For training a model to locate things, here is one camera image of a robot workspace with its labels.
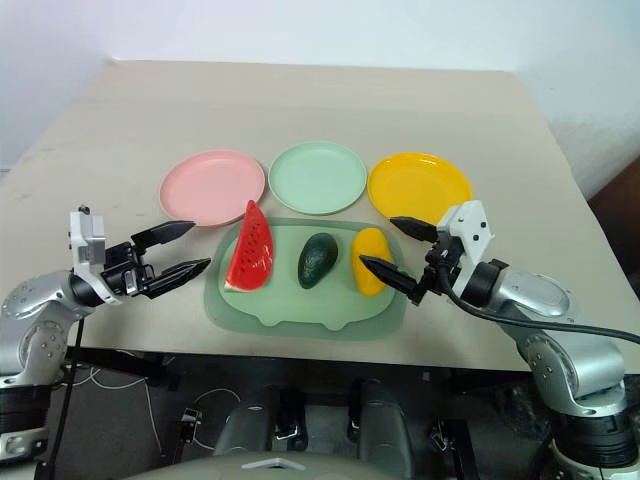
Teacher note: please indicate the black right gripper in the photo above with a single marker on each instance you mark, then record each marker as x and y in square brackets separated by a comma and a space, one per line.
[442, 260]

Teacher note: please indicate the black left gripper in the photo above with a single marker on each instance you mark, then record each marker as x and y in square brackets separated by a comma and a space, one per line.
[124, 270]

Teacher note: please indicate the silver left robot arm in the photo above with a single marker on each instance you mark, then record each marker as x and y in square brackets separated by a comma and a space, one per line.
[35, 320]

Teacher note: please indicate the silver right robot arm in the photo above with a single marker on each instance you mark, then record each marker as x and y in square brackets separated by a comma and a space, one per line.
[565, 345]

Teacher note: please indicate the yellow round plate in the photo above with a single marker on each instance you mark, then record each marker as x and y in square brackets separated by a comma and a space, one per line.
[419, 184]

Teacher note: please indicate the pink round plate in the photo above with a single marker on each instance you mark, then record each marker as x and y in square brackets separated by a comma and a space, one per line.
[212, 189]

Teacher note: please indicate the light green round plate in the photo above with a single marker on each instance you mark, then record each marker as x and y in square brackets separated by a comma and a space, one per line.
[317, 177]

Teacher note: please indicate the yellow mango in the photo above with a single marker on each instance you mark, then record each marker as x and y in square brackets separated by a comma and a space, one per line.
[367, 250]

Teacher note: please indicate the red watermelon slice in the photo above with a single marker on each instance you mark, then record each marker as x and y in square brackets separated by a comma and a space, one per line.
[250, 255]

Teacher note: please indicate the dark green avocado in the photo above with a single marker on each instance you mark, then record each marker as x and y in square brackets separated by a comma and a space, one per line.
[316, 261]

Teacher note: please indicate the green translucent tray mat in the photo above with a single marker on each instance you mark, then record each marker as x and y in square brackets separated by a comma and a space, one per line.
[305, 310]

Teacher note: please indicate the dark rounded right leg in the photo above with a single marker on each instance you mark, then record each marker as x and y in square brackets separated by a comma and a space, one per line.
[382, 420]

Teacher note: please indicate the dark rounded leg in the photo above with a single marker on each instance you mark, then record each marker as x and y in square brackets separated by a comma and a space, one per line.
[382, 420]
[260, 420]

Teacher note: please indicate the dark rounded left leg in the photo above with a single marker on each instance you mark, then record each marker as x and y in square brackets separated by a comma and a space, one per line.
[260, 420]

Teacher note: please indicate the grey robot torso top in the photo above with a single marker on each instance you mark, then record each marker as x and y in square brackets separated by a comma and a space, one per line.
[280, 467]

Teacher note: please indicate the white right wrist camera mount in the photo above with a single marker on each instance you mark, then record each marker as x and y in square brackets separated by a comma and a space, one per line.
[470, 227]

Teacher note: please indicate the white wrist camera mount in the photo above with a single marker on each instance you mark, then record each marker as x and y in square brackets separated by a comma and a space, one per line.
[86, 239]
[470, 227]

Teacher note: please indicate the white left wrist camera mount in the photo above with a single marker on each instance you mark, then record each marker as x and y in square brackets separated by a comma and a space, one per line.
[86, 239]

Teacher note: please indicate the black table frame bar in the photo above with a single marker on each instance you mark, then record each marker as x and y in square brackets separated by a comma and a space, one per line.
[120, 367]

